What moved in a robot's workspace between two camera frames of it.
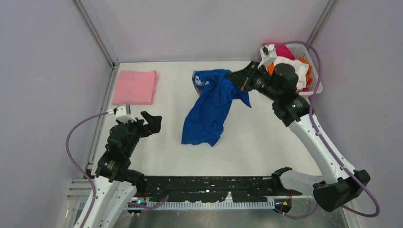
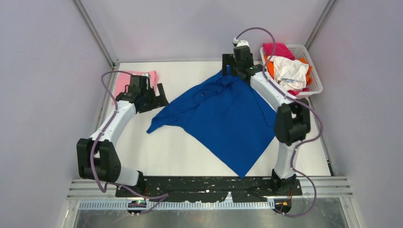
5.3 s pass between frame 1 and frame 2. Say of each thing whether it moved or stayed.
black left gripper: moved
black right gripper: moved
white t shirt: stayed
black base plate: stayed
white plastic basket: stayed
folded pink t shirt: stayed
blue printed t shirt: moved
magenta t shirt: stayed
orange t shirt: stayed
